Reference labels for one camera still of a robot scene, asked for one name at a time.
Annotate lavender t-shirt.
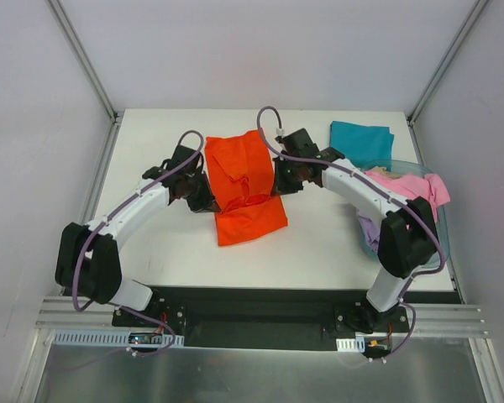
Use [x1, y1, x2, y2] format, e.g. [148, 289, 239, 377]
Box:
[356, 210, 381, 254]

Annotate frame post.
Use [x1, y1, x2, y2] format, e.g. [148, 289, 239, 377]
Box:
[407, 0, 491, 128]
[45, 0, 119, 123]

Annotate left white cable duct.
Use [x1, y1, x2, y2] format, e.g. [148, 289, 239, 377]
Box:
[54, 330, 185, 348]

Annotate right white cable duct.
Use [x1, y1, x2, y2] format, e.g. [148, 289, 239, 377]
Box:
[336, 337, 365, 353]

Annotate white cable duct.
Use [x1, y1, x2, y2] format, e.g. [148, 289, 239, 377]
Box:
[54, 330, 185, 348]
[336, 337, 365, 353]

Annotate pink t-shirt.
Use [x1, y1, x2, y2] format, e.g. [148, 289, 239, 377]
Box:
[365, 168, 450, 222]

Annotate right frame post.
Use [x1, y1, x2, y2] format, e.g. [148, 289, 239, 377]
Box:
[407, 0, 491, 128]

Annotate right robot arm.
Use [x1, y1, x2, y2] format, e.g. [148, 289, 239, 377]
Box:
[272, 128, 442, 333]

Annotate orange t-shirt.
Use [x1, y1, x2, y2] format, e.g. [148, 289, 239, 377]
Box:
[204, 130, 288, 247]

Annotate clear blue plastic basket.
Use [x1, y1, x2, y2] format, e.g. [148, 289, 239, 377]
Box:
[358, 160, 449, 269]

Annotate aluminium frame rail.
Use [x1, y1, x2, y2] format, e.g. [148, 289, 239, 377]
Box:
[36, 292, 491, 338]

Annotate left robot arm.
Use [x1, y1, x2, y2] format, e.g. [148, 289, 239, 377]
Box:
[55, 144, 218, 327]

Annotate folded teal t-shirt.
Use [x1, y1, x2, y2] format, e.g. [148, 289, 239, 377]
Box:
[329, 121, 394, 167]

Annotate left frame post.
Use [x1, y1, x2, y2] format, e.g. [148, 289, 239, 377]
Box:
[45, 0, 119, 123]

